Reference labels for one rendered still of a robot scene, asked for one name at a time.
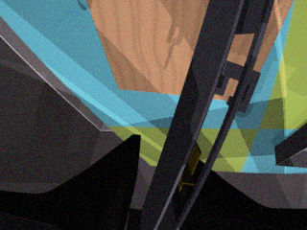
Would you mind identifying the wooden board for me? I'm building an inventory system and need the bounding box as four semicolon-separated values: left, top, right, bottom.
85;0;293;95

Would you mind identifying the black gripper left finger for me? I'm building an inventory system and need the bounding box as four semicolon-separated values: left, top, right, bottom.
0;134;141;230

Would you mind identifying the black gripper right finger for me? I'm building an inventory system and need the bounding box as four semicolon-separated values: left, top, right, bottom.
179;170;307;230

